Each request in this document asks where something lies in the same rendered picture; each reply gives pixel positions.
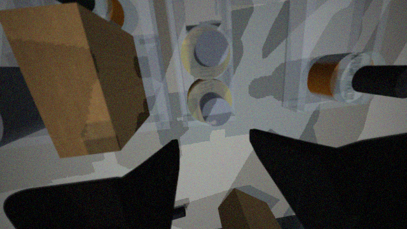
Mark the dark grey long thin bar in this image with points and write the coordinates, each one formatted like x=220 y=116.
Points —
x=179 y=213

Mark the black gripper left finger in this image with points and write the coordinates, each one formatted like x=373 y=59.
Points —
x=141 y=199

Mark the brown rectangular block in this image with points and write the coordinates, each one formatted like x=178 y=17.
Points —
x=242 y=211

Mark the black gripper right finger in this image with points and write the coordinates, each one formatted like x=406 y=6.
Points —
x=324 y=185

